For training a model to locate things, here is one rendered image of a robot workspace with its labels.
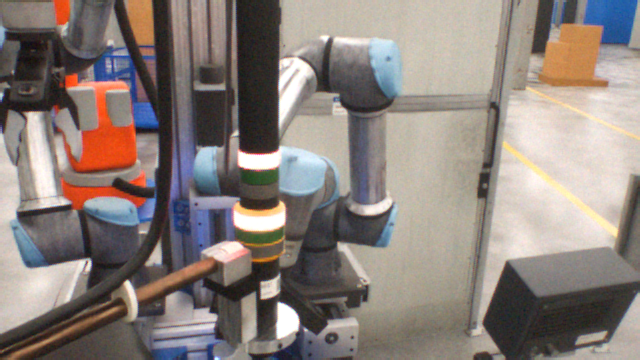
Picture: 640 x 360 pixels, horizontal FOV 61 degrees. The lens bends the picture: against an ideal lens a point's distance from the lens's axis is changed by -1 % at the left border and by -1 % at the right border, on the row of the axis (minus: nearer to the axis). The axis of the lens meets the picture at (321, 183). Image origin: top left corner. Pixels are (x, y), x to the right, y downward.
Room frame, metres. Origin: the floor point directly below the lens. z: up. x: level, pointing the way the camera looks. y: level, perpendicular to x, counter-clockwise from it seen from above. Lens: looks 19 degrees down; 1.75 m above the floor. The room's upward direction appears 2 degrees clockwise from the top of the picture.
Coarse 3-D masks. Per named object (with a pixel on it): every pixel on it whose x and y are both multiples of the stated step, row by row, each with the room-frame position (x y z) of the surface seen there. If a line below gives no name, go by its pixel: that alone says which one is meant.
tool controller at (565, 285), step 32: (544, 256) 1.00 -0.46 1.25; (576, 256) 1.01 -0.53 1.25; (608, 256) 1.02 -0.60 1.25; (512, 288) 0.95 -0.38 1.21; (544, 288) 0.91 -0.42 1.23; (576, 288) 0.92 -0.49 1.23; (608, 288) 0.94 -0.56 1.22; (512, 320) 0.94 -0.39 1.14; (544, 320) 0.91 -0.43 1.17; (576, 320) 0.94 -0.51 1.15; (608, 320) 0.97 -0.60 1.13; (512, 352) 0.93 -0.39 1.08; (544, 352) 0.95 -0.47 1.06
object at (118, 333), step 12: (108, 324) 0.49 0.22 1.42; (120, 324) 0.49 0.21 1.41; (84, 336) 0.46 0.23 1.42; (96, 336) 0.47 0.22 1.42; (108, 336) 0.47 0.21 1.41; (120, 336) 0.48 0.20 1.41; (132, 336) 0.49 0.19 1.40; (60, 348) 0.43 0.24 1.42; (72, 348) 0.44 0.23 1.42; (84, 348) 0.45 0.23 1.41; (96, 348) 0.45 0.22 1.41; (108, 348) 0.46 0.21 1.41; (120, 348) 0.47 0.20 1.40; (132, 348) 0.47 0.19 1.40; (144, 348) 0.48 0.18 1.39
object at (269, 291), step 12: (252, 264) 0.42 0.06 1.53; (264, 264) 0.42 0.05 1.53; (276, 264) 0.43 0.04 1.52; (264, 276) 0.42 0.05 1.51; (276, 276) 0.43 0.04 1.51; (264, 288) 0.42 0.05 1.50; (276, 288) 0.43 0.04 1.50; (264, 300) 0.42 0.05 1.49; (276, 300) 0.43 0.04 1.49; (264, 312) 0.42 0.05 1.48; (276, 312) 0.43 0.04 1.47; (264, 324) 0.42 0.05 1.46
